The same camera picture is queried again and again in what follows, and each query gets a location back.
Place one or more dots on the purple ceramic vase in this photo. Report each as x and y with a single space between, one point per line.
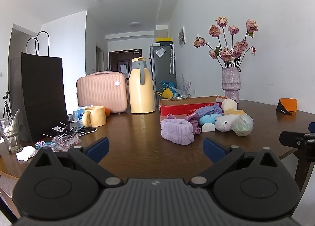
231 83

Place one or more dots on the blue tissue pack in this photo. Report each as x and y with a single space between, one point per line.
78 113

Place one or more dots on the orange black folded card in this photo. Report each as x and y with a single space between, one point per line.
286 106

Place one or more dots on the glass cup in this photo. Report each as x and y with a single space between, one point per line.
10 132

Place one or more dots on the yellow toy on pile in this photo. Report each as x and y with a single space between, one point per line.
166 94

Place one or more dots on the yellow ceramic mug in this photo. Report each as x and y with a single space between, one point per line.
94 117

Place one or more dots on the light blue plush toy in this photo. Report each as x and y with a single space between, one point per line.
209 119

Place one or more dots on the black camera tripod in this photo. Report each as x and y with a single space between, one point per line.
7 110

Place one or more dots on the plastic soft ball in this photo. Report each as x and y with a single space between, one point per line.
243 125

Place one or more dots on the pink mini suitcase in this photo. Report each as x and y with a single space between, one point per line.
107 89

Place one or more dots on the grey refrigerator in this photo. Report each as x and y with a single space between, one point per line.
162 66

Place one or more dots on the white and yellow plush toy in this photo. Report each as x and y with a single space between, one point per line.
224 123

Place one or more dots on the purple drawstring pouch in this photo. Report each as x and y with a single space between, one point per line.
209 110

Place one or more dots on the orange fruit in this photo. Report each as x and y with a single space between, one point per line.
107 112

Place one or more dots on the lilac fluffy headband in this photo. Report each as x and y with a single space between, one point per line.
181 140

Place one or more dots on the black paper bag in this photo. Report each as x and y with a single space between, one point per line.
37 89

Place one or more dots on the white round sponge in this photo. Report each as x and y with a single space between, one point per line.
229 104

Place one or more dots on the dark brown door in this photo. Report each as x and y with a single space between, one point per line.
121 61

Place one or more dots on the red cardboard box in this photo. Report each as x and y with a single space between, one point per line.
187 106

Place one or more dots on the yellow thermos jug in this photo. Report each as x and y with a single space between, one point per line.
141 88

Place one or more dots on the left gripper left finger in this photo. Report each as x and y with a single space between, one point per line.
60 185

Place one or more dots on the white small sponge block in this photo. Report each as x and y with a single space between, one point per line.
208 127

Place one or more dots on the dried pink roses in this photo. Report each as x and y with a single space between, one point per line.
229 52

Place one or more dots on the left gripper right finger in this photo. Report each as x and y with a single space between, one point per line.
249 185

